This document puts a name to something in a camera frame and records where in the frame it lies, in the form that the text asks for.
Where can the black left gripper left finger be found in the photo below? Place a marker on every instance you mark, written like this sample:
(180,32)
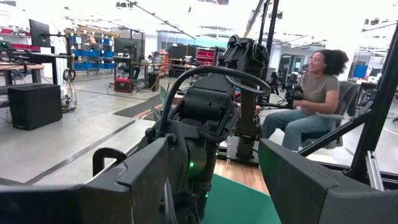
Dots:
(93,202)

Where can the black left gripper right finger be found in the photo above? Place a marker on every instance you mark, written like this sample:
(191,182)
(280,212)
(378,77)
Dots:
(311,199)

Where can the black monitor on arm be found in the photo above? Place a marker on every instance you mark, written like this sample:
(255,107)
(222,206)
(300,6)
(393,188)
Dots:
(39,32)

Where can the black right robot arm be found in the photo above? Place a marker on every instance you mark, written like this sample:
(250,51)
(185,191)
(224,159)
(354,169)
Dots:
(205,99)

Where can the green plastic bin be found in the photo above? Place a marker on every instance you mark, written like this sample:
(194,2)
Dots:
(236,202)

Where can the black floor mat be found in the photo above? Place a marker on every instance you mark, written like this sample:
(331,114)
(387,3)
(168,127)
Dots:
(140,107)

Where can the snake plant in white pot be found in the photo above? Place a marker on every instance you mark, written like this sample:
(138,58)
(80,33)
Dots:
(163,96)

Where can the person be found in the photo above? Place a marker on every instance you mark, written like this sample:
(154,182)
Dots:
(317,90)

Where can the grey office chair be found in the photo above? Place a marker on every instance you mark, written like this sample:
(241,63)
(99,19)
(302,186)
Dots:
(348,96)

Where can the black box cabinet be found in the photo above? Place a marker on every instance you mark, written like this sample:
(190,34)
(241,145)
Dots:
(34,107)

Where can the red equipment case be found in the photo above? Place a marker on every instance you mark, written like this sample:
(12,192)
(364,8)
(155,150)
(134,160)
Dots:
(123,85)

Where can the rack with red bins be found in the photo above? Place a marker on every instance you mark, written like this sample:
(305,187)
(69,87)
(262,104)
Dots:
(205,56)

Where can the shelf with blue bins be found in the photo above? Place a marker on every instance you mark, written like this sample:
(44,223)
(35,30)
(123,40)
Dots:
(93,53)

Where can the black computer monitor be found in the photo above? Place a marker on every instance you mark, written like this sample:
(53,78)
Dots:
(129,46)

